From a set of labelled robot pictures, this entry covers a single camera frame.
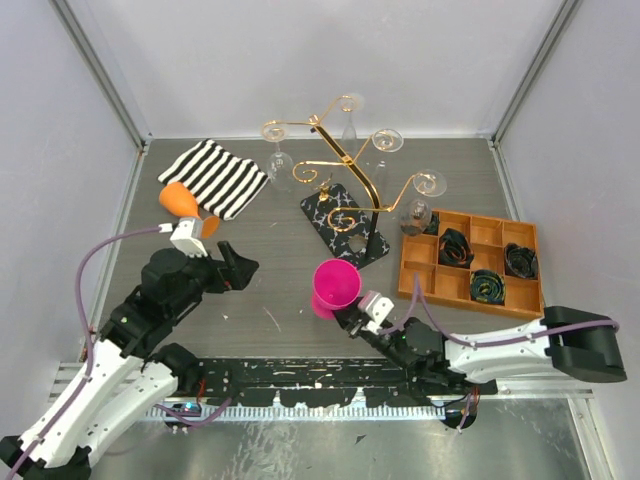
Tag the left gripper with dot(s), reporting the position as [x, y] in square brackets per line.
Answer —
[234, 273]

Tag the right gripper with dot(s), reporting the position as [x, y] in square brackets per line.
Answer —
[352, 317]

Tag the pink plastic wine glass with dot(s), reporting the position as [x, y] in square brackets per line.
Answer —
[336, 283]

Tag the orange plastic wine glass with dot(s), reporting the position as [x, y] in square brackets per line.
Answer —
[178, 200]

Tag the gold wine glass rack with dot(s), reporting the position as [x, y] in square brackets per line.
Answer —
[346, 204]

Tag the clear stemless glass tumbler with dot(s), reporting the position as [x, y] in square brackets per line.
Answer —
[280, 164]

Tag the clear round wine glass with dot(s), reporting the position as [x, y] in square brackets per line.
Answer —
[416, 215]

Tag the clear champagne flute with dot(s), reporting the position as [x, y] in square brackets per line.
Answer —
[349, 104]
[386, 141]

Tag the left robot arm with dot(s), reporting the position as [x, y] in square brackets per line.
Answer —
[129, 369]

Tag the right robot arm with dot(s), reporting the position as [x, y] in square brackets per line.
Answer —
[580, 344]

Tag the striped black white cloth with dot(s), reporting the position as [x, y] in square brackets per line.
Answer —
[222, 183]

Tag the black coil top left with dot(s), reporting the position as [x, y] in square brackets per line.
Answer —
[433, 226]

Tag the black coil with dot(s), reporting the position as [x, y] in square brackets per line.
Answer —
[520, 261]
[433, 226]
[454, 249]
[487, 286]

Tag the black coil centre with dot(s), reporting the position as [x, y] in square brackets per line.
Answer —
[454, 249]

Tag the black coil bottom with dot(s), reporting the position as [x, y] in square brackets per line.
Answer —
[487, 286]

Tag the orange compartment tray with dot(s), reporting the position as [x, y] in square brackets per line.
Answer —
[450, 286]

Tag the black coil right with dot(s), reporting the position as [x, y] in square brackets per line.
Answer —
[520, 261]

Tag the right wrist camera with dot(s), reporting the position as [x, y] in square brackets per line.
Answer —
[376, 307]

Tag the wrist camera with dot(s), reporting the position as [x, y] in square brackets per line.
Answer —
[376, 307]
[186, 237]

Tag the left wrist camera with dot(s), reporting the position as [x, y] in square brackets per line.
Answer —
[186, 237]

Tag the black mounting base plate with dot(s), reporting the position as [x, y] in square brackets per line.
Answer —
[319, 382]

